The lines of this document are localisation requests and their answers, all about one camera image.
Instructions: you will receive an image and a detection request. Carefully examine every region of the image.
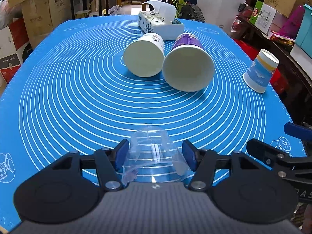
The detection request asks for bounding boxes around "clear plastic cup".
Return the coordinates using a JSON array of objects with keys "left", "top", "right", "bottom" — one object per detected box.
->
[{"left": 122, "top": 126, "right": 190, "bottom": 185}]

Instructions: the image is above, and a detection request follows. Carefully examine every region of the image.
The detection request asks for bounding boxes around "blue yellow paper cup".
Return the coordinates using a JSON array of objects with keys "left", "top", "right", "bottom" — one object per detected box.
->
[{"left": 243, "top": 49, "right": 279, "bottom": 94}]

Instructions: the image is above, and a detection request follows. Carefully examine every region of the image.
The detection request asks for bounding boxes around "purple paper cup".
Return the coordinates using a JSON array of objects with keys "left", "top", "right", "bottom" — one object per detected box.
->
[{"left": 162, "top": 33, "right": 215, "bottom": 92}]

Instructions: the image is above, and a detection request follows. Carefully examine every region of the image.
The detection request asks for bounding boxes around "white paper cup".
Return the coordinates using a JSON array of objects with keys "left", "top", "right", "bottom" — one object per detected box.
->
[{"left": 123, "top": 33, "right": 165, "bottom": 78}]

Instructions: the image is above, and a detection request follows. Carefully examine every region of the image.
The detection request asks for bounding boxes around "dark side table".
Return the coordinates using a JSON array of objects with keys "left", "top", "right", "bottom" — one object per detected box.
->
[{"left": 234, "top": 15, "right": 311, "bottom": 125}]

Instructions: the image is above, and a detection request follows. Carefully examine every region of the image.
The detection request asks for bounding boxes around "blue silicone mat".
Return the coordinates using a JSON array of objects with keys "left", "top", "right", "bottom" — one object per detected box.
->
[{"left": 1, "top": 15, "right": 305, "bottom": 230}]

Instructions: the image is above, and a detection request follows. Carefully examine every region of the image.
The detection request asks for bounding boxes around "teal box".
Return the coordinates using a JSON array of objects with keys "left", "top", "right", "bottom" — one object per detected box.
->
[{"left": 295, "top": 4, "right": 312, "bottom": 58}]

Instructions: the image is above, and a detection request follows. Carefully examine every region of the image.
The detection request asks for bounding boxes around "green white box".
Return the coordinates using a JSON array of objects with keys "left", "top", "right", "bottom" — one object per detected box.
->
[{"left": 250, "top": 1, "right": 283, "bottom": 35}]

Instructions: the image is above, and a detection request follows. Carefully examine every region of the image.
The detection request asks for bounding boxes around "tissue box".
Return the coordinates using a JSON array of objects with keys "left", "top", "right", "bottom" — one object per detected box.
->
[{"left": 138, "top": 0, "right": 184, "bottom": 41}]

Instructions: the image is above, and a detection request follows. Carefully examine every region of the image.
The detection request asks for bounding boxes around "red white cardboard box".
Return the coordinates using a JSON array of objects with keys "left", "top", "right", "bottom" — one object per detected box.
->
[{"left": 1, "top": 18, "right": 33, "bottom": 84}]

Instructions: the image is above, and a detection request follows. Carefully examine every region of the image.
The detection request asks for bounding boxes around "white cabinet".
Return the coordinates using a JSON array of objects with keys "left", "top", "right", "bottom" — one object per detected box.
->
[{"left": 197, "top": 0, "right": 245, "bottom": 33}]

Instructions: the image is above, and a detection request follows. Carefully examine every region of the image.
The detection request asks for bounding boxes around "lower brown cardboard box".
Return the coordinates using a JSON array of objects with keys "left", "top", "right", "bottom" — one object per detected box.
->
[{"left": 22, "top": 0, "right": 72, "bottom": 49}]

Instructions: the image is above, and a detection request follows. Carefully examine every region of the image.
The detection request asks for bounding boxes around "green bicycle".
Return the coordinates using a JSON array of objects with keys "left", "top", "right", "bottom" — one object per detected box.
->
[{"left": 149, "top": 0, "right": 206, "bottom": 23}]

